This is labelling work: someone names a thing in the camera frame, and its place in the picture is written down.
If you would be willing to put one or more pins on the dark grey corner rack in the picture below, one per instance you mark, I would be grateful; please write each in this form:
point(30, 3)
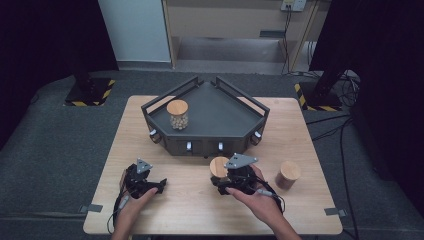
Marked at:
point(213, 113)

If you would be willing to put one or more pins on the white panel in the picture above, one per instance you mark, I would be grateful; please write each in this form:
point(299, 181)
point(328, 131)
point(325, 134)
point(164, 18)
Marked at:
point(136, 30)

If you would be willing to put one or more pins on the wooden cabinet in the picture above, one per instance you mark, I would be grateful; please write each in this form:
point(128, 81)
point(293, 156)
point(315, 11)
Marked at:
point(226, 20)

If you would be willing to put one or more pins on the wooden jar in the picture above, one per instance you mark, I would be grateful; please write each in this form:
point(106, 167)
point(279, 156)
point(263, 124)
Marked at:
point(290, 170)

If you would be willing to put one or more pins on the black curtain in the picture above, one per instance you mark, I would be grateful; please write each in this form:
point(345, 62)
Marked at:
point(390, 66)
point(43, 40)

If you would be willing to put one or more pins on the grey tape piece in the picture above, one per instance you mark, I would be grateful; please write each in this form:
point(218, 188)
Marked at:
point(91, 208)
point(335, 212)

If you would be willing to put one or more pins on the glass jar of white beans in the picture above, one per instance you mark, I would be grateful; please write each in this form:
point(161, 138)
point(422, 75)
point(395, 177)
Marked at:
point(177, 108)

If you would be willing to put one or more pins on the black stand with striped base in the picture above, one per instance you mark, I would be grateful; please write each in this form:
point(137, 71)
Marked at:
point(321, 96)
point(88, 93)

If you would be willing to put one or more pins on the white wall power outlet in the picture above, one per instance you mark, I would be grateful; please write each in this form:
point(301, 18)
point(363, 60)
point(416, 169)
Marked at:
point(295, 4)

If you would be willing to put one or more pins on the person's left hand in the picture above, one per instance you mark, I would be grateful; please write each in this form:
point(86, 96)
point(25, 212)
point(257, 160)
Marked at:
point(130, 213)

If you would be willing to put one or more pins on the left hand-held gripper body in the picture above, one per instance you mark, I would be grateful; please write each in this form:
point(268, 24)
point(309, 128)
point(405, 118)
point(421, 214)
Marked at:
point(138, 181)

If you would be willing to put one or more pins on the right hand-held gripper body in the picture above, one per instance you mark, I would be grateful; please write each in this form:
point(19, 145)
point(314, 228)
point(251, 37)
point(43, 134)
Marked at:
point(241, 178)

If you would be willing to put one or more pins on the person's right hand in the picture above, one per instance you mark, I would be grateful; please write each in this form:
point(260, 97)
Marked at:
point(263, 206)

